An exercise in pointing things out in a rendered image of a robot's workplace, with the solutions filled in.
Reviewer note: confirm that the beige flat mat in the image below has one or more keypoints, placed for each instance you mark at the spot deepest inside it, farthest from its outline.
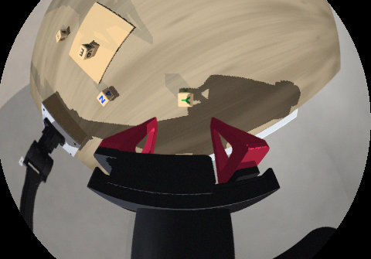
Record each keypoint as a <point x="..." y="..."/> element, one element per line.
<point x="105" y="31"/>

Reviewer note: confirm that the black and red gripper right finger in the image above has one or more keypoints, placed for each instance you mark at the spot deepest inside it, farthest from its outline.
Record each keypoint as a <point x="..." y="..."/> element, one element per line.
<point x="247" y="150"/>

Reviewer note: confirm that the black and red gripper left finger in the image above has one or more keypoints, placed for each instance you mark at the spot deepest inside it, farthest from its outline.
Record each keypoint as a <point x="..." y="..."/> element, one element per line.
<point x="128" y="139"/>

